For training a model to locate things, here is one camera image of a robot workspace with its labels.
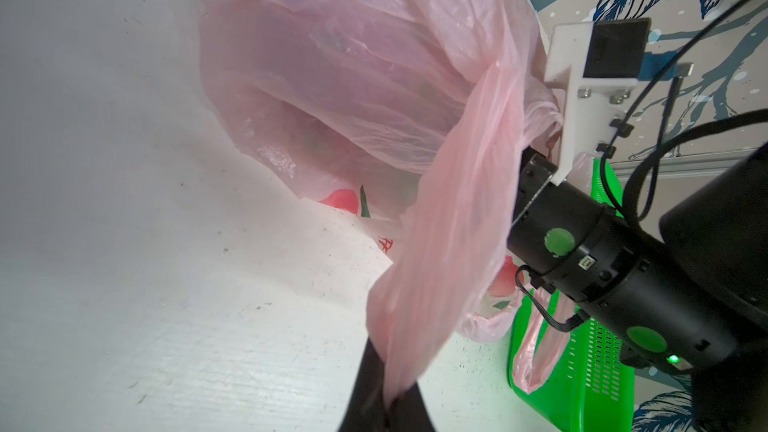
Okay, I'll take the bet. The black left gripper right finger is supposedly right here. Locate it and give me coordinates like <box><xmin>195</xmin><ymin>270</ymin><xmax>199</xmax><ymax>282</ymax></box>
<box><xmin>389</xmin><ymin>383</ymin><xmax>435</xmax><ymax>432</ymax></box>

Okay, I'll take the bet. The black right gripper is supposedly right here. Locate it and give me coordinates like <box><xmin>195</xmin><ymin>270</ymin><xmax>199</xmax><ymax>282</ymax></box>
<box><xmin>508</xmin><ymin>148</ymin><xmax>648</xmax><ymax>303</ymax></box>

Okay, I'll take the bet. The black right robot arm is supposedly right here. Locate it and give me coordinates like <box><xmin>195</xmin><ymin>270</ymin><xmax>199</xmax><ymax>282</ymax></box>
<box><xmin>507</xmin><ymin>148</ymin><xmax>767</xmax><ymax>431</ymax></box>

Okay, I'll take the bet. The pink plastic bag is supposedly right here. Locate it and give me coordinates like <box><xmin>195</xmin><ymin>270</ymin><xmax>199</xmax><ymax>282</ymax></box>
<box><xmin>200</xmin><ymin>0</ymin><xmax>563</xmax><ymax>403</ymax></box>

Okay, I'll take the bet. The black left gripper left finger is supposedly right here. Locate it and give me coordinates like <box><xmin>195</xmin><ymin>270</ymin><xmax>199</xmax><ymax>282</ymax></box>
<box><xmin>339</xmin><ymin>340</ymin><xmax>389</xmax><ymax>432</ymax></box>

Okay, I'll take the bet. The green plastic basket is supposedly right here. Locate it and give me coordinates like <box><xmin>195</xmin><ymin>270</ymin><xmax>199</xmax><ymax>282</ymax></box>
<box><xmin>507</xmin><ymin>155</ymin><xmax>635</xmax><ymax>431</ymax></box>

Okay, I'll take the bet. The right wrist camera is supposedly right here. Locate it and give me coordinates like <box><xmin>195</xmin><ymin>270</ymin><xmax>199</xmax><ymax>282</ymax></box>
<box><xmin>544</xmin><ymin>18</ymin><xmax>651</xmax><ymax>185</ymax></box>

